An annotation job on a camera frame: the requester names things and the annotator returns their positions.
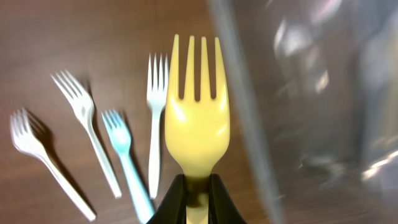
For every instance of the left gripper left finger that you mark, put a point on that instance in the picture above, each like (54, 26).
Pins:
(172, 209)

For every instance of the left clear plastic container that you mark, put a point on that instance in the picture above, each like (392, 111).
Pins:
(314, 83)

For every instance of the light blue fork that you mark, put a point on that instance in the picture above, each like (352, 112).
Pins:
(121, 141)

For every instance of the white fork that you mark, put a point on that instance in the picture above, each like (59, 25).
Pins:
(84, 109)
(25, 141)

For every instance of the white fork slanted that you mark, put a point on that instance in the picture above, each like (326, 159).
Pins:
(157, 85)

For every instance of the yellow fork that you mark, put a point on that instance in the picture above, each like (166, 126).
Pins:
(197, 133)

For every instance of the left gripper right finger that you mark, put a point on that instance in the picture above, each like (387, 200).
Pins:
(221, 209)

